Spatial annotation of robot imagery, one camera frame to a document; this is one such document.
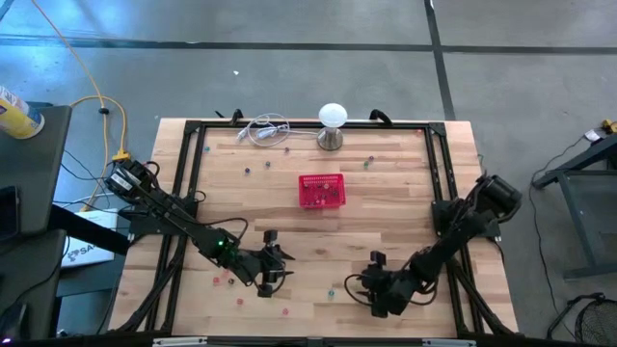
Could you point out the red plastic basket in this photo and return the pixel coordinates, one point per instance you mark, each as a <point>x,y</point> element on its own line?
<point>340,205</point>

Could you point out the small yellow object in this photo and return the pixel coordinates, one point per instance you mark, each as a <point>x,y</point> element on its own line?
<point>610,126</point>

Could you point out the yellow wipes canister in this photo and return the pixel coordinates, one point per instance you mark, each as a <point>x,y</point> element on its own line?
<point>17,118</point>

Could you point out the dark grey desk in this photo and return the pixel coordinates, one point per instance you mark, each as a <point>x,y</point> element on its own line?
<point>29,279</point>
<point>34,183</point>

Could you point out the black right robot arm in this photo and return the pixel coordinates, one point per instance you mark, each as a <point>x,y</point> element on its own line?
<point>458,231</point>

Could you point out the small white tag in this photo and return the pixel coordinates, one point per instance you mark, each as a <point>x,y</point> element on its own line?
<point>592,136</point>

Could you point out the black mesh wastebasket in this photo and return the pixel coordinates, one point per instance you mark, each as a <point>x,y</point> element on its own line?
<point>600,323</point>

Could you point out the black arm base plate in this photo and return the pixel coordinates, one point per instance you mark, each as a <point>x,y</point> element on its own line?
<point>137,227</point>
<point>489,229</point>

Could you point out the silver metal bracket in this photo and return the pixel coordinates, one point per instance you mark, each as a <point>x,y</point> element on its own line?
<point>448,343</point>
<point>180,341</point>

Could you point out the dark metal desk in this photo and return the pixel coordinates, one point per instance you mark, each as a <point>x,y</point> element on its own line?
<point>585,202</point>

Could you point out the dark tablet screen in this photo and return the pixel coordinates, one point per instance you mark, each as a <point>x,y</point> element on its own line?
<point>8,212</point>

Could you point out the black bar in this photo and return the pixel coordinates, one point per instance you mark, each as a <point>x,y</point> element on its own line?
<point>87,230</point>

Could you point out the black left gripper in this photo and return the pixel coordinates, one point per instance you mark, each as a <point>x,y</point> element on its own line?
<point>262,267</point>

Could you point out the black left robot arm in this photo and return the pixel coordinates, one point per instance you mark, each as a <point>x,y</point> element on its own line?
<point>183,221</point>

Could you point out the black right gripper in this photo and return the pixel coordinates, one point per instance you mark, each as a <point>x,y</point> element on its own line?
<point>390,289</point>

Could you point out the white printed cardboard box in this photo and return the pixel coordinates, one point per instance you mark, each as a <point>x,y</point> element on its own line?
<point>89,250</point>

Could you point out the white dome lamp metal base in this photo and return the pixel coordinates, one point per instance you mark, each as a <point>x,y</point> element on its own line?
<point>332,114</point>

